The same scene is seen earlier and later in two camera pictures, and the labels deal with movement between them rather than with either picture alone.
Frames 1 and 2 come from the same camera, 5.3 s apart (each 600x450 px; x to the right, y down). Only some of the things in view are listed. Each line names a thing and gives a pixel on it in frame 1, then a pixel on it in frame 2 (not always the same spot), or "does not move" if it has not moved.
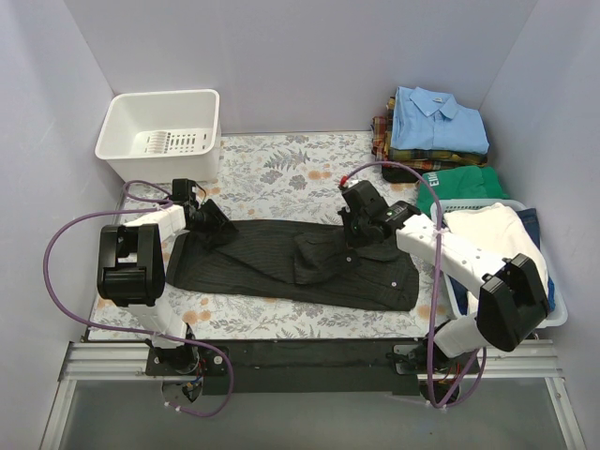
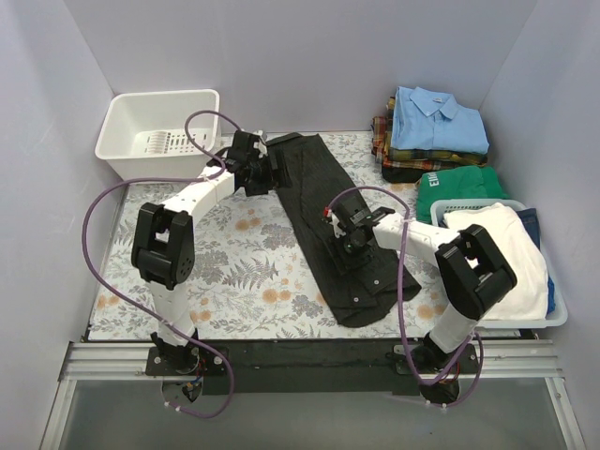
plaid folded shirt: (413, 158) does not move
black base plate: (311, 367) does not move
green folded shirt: (461, 183) does not move
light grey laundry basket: (558, 316) does not move
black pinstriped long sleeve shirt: (292, 262) -> (315, 181)
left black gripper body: (212, 220) -> (277, 167)
